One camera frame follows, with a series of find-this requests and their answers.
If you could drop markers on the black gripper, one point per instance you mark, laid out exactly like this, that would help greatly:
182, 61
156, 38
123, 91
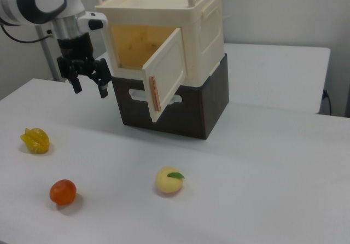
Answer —
75, 48

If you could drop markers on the cream cabinet door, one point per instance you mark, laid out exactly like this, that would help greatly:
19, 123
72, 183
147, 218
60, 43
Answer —
166, 71

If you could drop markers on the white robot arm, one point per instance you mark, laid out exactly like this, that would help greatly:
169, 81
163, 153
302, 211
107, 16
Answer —
27, 3

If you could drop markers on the cream plastic cabinet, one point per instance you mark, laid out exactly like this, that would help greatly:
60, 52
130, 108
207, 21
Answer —
158, 0

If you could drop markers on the yellow toy starfruit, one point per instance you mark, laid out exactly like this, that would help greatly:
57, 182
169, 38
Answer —
35, 142

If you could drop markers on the dark brown drawer box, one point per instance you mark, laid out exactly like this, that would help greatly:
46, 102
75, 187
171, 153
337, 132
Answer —
191, 118

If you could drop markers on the orange toy mandarin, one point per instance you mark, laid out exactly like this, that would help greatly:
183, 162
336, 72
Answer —
63, 192

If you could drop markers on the pale yellow toy peach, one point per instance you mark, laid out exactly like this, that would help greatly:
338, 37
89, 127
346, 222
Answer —
168, 183

